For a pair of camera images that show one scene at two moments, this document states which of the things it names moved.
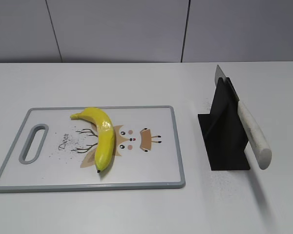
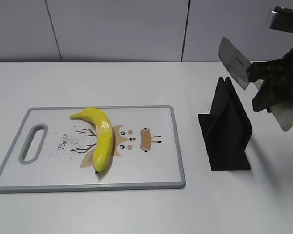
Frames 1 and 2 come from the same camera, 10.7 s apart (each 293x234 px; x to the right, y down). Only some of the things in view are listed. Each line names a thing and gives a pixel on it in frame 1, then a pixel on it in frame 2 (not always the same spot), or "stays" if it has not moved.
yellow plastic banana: (105, 147) stays
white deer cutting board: (52, 152) stays
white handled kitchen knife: (255, 135) to (238, 64)
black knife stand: (223, 130) stays
